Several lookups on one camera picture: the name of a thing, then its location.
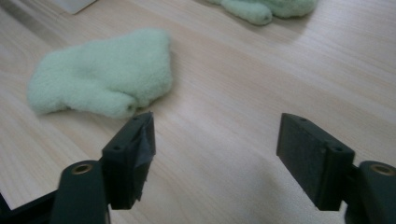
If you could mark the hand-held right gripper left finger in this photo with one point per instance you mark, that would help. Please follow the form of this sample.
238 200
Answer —
129 161

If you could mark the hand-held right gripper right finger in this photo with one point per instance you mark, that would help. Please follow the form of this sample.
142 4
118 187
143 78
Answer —
311 158

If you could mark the light green fluffy mitten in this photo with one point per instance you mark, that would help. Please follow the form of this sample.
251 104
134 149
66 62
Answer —
102 74
267 8

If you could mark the white flat object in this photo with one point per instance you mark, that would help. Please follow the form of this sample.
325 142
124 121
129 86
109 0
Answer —
76 4

